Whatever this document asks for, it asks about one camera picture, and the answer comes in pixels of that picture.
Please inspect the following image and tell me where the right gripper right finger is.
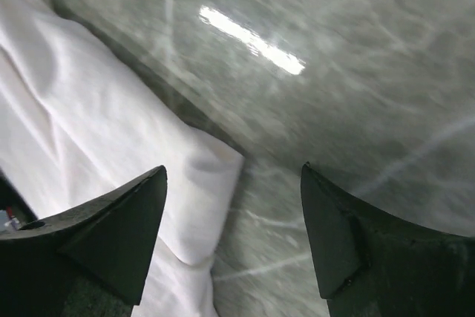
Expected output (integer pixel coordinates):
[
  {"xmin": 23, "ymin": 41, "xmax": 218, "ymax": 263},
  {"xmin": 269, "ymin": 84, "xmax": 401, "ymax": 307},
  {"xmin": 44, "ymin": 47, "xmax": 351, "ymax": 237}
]
[{"xmin": 301, "ymin": 164, "xmax": 474, "ymax": 317}]

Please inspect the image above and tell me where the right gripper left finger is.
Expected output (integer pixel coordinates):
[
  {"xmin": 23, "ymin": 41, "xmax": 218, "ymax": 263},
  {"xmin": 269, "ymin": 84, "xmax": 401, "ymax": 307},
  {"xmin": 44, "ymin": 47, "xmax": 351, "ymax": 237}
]
[{"xmin": 1, "ymin": 166, "xmax": 167, "ymax": 316}]

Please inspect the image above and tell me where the white t-shirt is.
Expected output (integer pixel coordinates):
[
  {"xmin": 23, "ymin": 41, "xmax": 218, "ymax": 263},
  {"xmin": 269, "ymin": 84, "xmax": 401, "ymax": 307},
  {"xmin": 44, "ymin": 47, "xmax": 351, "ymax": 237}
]
[{"xmin": 1, "ymin": 0, "xmax": 243, "ymax": 316}]

